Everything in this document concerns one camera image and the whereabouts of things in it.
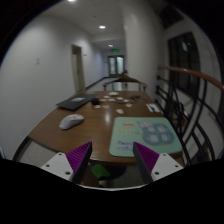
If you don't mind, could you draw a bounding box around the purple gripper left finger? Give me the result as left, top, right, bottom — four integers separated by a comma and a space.
40, 141, 93, 185

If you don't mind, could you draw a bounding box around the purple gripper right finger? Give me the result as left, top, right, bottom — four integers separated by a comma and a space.
132, 141, 185, 185

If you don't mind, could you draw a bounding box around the white computer mouse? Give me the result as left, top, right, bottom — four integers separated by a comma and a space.
59, 114, 84, 130

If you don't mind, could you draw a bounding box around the green object under table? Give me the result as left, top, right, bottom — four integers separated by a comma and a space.
91, 164, 110, 178

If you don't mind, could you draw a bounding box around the dark grey laptop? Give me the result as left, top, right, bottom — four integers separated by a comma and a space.
57, 94, 97, 111

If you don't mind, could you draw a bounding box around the small black box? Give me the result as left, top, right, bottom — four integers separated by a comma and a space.
91, 98, 99, 105

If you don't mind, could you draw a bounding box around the black metal stair railing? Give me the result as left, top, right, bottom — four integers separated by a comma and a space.
156, 66, 224, 166

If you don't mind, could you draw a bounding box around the wooden chair back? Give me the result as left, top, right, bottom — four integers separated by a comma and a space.
103, 75, 147, 92

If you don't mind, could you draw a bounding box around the double glass door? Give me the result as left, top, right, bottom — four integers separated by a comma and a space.
108, 56, 124, 75

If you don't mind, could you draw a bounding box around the side wall door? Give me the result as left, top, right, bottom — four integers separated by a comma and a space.
72, 45, 85, 92

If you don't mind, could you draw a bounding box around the dark wall window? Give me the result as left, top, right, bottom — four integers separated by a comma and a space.
168, 32, 200, 96

